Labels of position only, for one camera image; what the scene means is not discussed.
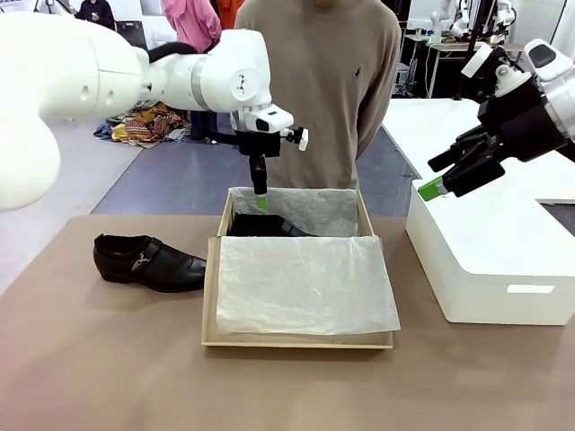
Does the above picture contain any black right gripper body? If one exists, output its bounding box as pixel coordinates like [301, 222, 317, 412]
[476, 74, 574, 163]

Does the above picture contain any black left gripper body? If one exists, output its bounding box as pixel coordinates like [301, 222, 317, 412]
[236, 128, 283, 159]

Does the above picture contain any black leather buckle shoe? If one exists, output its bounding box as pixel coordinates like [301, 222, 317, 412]
[228, 213, 323, 238]
[93, 233, 208, 294]

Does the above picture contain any beige cardboard shoe box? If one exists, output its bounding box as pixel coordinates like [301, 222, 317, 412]
[216, 186, 376, 239]

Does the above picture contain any white tissue paper sheet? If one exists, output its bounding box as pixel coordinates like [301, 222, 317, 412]
[215, 186, 402, 337]

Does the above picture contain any white plastic bin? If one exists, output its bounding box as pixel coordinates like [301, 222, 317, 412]
[405, 178, 575, 327]

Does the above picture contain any person in beige sweater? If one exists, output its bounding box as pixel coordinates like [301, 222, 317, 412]
[233, 0, 403, 190]

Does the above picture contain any white crate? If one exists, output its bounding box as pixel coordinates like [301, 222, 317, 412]
[392, 62, 412, 96]

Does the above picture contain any pile of patterned clothes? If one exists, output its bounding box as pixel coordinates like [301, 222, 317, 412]
[93, 99, 192, 148]

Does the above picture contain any person in orange top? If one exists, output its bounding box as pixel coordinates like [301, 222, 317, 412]
[217, 0, 247, 31]

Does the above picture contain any person in pink hoodie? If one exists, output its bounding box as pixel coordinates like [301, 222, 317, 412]
[163, 0, 222, 141]

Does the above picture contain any person in black clothes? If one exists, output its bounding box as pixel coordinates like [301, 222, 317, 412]
[74, 0, 117, 31]

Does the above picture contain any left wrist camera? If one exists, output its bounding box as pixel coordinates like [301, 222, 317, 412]
[280, 127, 311, 153]

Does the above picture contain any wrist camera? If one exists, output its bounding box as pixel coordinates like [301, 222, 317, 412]
[461, 42, 534, 98]
[280, 127, 311, 153]

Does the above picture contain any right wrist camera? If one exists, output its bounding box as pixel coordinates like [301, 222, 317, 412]
[461, 42, 534, 98]

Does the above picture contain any black frame workbench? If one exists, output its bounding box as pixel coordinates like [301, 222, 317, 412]
[403, 29, 500, 100]

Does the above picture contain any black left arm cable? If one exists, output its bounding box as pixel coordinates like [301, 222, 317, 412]
[146, 40, 243, 147]

